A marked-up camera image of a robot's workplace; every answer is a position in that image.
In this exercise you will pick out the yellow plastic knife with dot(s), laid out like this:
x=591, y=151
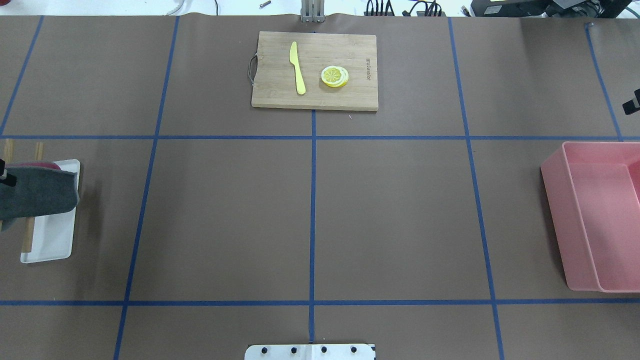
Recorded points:
x=300, y=86

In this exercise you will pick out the aluminium frame post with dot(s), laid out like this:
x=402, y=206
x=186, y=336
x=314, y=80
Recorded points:
x=313, y=11

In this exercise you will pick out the pink plastic bin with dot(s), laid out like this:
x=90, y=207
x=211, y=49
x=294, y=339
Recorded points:
x=593, y=193

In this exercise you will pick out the white rectangular tray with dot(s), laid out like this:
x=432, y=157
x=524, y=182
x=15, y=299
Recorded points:
x=51, y=236

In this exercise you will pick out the grey wiping cloth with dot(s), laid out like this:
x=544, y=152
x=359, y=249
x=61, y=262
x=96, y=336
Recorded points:
x=35, y=189

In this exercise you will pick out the bamboo cutting board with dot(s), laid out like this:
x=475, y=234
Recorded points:
x=274, y=79

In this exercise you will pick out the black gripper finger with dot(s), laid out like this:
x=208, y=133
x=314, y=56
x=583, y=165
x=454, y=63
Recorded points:
x=632, y=106

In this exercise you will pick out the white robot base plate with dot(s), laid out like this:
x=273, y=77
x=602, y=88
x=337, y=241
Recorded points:
x=336, y=351

